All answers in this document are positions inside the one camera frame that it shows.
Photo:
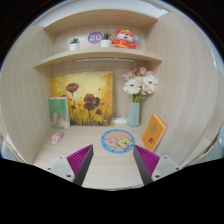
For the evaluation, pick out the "small potted plant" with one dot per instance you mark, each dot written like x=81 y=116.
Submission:
x=74 y=44
x=106 y=40

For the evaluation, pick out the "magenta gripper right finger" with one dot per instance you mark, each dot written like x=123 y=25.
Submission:
x=152 y=167

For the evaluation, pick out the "light blue vase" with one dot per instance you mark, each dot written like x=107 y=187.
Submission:
x=133 y=116

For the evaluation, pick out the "white power adapter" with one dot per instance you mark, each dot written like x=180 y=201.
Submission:
x=120 y=119

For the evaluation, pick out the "right small potted plant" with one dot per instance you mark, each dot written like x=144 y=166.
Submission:
x=106 y=40

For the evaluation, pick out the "pink computer mouse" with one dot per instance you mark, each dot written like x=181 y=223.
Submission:
x=56 y=138

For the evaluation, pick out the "white led light bar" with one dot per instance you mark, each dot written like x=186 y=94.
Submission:
x=106 y=59

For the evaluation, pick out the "yellow poppy flower painting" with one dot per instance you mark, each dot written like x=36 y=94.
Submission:
x=90 y=96

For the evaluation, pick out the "left small potted plant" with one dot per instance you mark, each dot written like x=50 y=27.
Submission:
x=74 y=44

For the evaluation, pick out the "pink white flower bouquet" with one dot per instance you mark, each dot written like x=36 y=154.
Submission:
x=139 y=83

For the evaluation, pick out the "light wood shelf unit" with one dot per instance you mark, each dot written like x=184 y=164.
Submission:
x=189 y=97

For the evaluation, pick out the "orange notebook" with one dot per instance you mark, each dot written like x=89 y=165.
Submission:
x=154 y=133

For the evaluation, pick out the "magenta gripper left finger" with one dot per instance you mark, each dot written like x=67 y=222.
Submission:
x=73 y=167

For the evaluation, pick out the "green cover book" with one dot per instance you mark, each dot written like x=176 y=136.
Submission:
x=59 y=112

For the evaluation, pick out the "red plush doll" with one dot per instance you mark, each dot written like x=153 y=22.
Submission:
x=125 y=39

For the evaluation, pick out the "purple round number sign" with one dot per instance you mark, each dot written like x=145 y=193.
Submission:
x=95 y=37

